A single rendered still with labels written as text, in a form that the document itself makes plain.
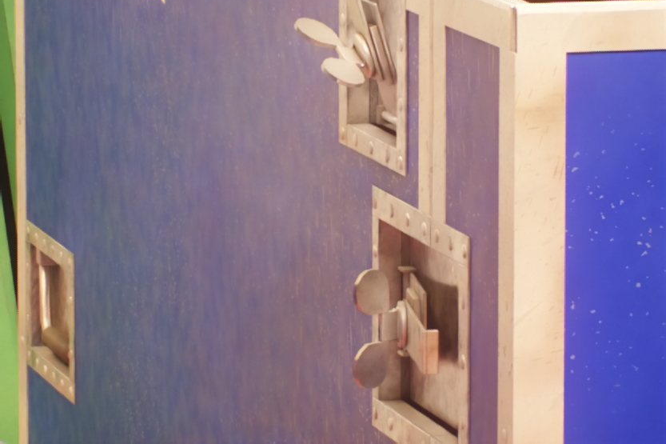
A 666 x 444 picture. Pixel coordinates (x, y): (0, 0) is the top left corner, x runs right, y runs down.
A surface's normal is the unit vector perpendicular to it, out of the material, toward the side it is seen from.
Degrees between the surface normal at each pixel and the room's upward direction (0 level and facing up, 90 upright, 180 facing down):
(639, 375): 90
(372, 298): 90
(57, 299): 90
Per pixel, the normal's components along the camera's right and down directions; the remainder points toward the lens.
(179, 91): -0.96, 0.04
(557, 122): 0.26, 0.15
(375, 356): 0.70, 0.11
